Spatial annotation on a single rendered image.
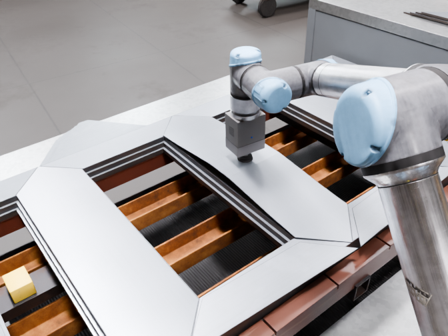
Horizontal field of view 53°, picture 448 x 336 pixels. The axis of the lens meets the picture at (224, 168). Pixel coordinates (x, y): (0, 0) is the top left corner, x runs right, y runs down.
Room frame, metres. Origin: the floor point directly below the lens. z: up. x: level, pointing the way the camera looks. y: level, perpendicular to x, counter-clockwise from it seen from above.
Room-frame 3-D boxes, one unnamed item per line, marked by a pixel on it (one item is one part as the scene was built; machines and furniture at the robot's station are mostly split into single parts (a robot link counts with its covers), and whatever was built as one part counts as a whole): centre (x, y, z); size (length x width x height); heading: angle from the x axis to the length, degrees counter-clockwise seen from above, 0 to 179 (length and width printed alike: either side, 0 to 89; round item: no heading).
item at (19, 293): (0.67, 0.47, 0.79); 0.06 x 0.05 x 0.04; 37
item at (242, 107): (1.01, -0.06, 1.06); 0.08 x 0.08 x 0.05
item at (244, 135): (1.02, -0.05, 0.98); 0.10 x 0.09 x 0.16; 30
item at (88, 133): (1.30, 0.48, 0.77); 0.45 x 0.20 x 0.04; 127
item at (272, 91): (0.92, -0.11, 1.14); 0.11 x 0.11 x 0.08; 23
